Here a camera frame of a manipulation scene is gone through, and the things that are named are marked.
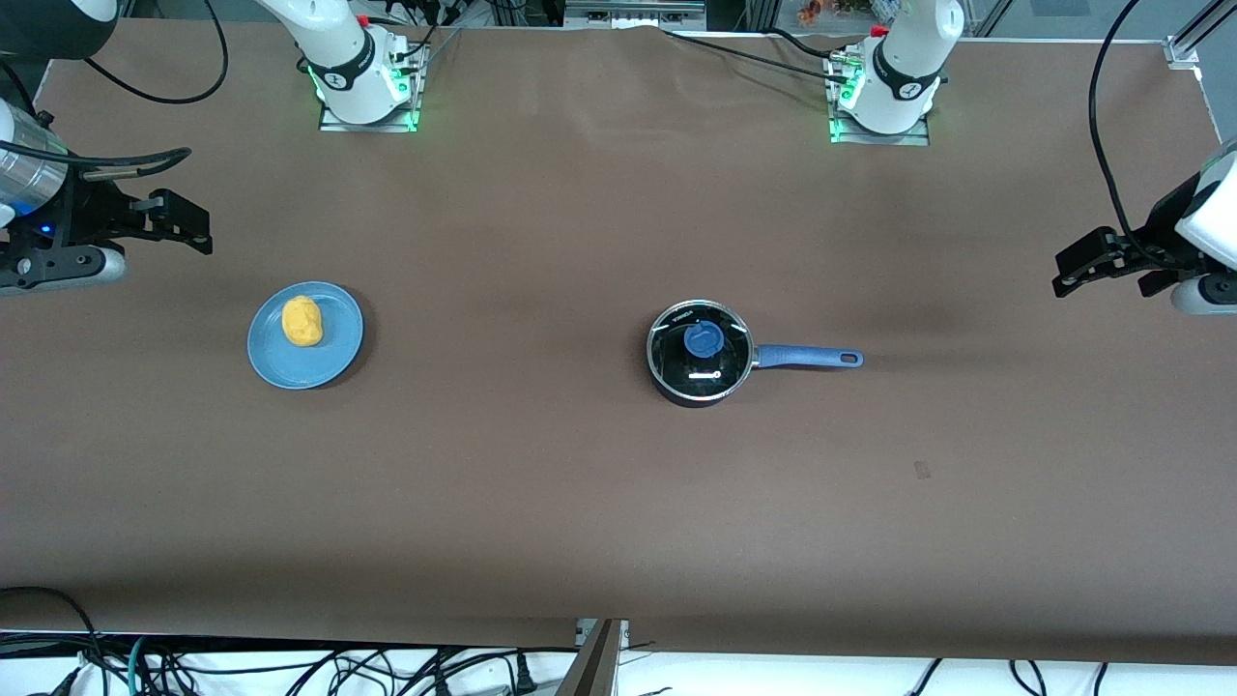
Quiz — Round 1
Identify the yellow potato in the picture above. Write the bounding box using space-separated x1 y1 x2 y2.
281 296 327 347

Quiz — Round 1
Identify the glass lid with blue knob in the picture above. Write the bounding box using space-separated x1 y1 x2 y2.
647 301 754 401

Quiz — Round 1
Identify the blue round plate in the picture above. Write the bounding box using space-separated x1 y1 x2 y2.
246 281 365 391

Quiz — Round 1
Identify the brown table cover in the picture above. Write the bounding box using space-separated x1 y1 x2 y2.
0 19 1237 668

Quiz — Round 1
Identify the black hose on right gripper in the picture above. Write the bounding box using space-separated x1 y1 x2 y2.
0 141 192 185

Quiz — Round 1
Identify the black looping cable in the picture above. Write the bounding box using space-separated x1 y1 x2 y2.
85 0 230 105

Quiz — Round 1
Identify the black cable to left gripper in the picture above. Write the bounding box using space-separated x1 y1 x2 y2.
1089 0 1176 270

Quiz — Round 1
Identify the aluminium frame corner bracket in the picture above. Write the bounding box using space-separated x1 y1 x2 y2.
1164 0 1237 69

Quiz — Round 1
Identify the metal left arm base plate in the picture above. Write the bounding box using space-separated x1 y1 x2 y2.
828 56 932 147

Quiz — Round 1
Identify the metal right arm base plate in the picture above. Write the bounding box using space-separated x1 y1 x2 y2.
318 39 423 132

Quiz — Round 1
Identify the black pot with blue handle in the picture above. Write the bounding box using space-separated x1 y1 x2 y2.
646 300 865 409

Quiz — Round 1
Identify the black arched floor cable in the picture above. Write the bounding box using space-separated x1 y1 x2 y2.
0 586 105 696

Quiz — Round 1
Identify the black cable to arm base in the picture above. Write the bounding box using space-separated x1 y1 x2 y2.
661 27 853 86

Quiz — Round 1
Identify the teal floor cable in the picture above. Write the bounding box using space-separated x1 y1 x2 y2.
128 635 158 696

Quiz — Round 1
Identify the aluminium profile rail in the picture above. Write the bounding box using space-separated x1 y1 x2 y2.
564 0 708 30

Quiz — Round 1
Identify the metal post at table edge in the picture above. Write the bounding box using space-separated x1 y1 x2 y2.
555 619 630 696

